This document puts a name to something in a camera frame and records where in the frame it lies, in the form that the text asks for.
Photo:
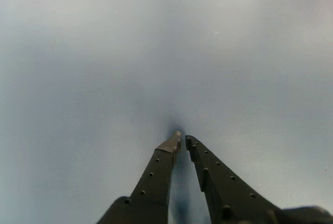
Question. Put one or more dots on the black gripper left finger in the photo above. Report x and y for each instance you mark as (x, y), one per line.
(153, 182)

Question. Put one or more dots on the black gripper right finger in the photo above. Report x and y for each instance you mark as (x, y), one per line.
(223, 192)

